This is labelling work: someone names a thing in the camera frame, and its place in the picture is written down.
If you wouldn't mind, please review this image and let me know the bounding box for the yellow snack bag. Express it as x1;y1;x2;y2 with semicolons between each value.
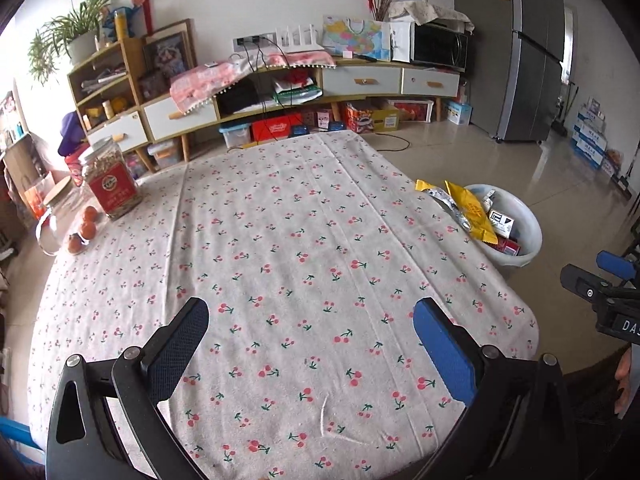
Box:
414;180;498;245

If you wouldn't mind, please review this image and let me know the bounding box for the white plastic trash bin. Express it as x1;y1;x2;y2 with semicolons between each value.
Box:
465;183;542;280

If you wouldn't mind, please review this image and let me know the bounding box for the person right hand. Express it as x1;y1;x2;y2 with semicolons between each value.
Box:
614;348;634;419

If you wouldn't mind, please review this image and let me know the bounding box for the red label glass jar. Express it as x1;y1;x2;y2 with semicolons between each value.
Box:
79;138;142;220

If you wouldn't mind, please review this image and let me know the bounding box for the cherry print tablecloth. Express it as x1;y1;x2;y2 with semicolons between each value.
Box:
27;132;539;479

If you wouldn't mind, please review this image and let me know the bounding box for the yellow cardboard box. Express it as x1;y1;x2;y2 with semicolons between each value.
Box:
341;101;400;133

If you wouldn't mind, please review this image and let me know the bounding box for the grey refrigerator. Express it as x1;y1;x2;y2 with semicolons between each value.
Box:
454;0;565;143

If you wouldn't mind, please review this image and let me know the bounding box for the black microwave oven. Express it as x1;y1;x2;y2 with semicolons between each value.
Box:
390;22;470;72

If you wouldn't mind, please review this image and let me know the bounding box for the clear plastic storage box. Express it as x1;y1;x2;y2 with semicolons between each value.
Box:
219;124;252;151

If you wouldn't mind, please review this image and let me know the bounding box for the wooden tv cabinet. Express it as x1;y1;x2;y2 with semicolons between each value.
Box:
67;38;460;160

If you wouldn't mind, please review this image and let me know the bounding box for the colourful map bag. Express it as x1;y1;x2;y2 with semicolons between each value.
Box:
321;15;392;62

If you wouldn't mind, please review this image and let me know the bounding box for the red storage box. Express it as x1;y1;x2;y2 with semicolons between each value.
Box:
250;113;303;142

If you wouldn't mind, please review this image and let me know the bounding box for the pink cloth on cabinet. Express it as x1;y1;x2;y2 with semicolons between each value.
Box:
169;51;336;115

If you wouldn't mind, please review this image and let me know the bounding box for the green potted plant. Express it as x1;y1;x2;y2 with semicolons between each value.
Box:
27;0;112;84

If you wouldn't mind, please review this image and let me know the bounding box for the black cable on floor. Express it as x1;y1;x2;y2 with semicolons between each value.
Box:
372;131;412;154

